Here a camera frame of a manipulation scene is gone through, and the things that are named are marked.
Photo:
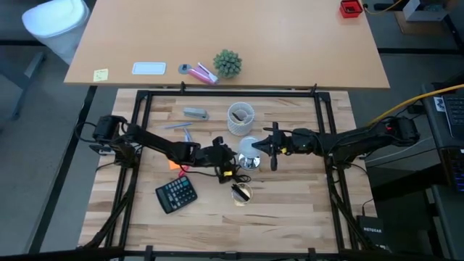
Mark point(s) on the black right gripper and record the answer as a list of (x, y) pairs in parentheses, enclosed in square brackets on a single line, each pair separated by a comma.
[(290, 143)]

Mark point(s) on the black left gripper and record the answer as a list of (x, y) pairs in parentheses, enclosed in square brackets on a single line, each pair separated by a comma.
[(214, 156)]

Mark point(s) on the white ribbed pen cup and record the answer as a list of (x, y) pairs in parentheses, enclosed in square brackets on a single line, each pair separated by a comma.
[(241, 129)]

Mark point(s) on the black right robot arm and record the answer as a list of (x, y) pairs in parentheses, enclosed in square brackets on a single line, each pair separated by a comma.
[(362, 139)]

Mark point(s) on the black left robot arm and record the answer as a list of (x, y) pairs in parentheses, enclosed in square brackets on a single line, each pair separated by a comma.
[(156, 143)]

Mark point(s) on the long black white stick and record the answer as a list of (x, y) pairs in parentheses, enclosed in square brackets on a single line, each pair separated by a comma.
[(241, 193)]

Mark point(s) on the blue pen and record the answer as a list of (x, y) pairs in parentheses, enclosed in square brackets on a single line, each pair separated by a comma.
[(187, 135), (177, 125)]

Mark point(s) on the grey stapler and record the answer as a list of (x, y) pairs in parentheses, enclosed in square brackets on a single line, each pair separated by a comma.
[(195, 113)]

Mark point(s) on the black calculator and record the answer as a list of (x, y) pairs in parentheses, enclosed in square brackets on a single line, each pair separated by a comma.
[(176, 194)]

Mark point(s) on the pink stapler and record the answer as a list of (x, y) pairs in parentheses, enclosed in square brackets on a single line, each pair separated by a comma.
[(203, 75)]

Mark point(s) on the green succulent plant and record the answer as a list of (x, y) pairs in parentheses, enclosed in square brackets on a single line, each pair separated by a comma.
[(227, 63)]

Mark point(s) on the beige wooden desk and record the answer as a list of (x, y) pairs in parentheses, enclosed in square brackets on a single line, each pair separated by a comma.
[(253, 36)]

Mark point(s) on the white rectangular card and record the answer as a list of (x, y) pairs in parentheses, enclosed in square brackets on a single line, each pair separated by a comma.
[(148, 68)]

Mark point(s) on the black Netgear network box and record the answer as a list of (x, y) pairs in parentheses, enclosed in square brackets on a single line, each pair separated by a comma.
[(371, 230)]

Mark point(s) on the black power adapter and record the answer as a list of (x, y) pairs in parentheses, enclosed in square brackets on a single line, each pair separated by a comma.
[(416, 108)]

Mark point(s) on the yellow sticky note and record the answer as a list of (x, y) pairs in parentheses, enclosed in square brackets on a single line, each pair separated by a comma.
[(100, 75)]

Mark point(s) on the red box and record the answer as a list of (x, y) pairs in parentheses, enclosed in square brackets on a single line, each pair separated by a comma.
[(351, 9)]

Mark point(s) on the black laptop keyboard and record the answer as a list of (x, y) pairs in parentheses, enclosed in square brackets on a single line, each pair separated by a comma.
[(455, 116)]

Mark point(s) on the brown cardboard box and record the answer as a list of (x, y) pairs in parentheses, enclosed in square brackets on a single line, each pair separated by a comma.
[(417, 28)]

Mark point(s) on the light grey open box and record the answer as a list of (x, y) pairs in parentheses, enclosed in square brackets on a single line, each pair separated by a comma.
[(424, 15)]

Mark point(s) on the grey furniture leg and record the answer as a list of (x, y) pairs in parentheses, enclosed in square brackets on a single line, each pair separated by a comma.
[(32, 69)]

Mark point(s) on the white trash bin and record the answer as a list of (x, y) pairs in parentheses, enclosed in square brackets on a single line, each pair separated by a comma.
[(54, 21)]

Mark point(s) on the black aluminium table frame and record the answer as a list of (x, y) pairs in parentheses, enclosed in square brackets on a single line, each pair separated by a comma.
[(232, 93)]

